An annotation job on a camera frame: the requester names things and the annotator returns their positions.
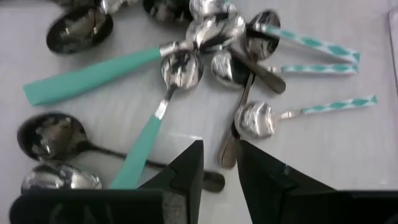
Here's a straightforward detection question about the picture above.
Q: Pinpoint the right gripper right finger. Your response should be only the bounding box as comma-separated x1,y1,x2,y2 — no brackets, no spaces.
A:
238,139,398,224

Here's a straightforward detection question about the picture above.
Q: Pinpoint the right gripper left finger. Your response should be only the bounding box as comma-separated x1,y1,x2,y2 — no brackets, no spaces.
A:
9,139,205,224

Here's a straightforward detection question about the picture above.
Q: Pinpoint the teal handled spoon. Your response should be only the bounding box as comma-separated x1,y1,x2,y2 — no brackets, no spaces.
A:
109,51,205,190
23,12,246,107

